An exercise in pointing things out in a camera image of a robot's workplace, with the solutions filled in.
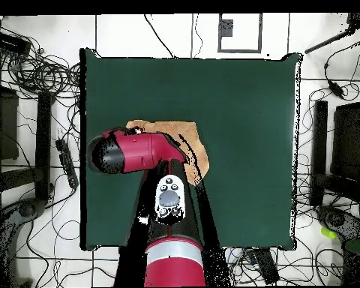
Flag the tan terry towel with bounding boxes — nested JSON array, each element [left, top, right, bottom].
[[125, 119, 211, 187]]

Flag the dark flat panel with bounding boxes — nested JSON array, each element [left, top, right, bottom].
[[330, 100, 360, 182], [0, 85, 20, 161]]

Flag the dark green table cloth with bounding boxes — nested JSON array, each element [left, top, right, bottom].
[[79, 47, 303, 251]]

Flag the black power strip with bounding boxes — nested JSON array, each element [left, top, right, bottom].
[[247, 247, 281, 286], [55, 138, 80, 190]]

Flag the black stand base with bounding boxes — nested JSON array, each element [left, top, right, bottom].
[[0, 90, 53, 201], [309, 99, 360, 208]]

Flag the small grey square patch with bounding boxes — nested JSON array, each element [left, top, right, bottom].
[[217, 19, 234, 38]]

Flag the grey chair base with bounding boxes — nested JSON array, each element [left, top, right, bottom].
[[314, 204, 360, 242], [0, 197, 47, 287]]

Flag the yellow-green ball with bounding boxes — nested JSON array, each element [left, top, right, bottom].
[[319, 226, 338, 240]]

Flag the black power adapter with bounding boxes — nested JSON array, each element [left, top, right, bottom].
[[328, 80, 346, 100]]

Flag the black electronics box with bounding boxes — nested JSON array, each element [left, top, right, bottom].
[[0, 30, 32, 57]]

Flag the black tripod pole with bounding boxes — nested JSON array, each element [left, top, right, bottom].
[[304, 12, 360, 56]]

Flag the black floor cable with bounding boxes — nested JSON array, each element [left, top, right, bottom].
[[142, 13, 177, 59]]

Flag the grey square floor frame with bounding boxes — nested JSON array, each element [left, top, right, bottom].
[[217, 13, 263, 54]]

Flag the black cable tangle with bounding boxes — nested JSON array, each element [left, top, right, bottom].
[[0, 22, 82, 101]]

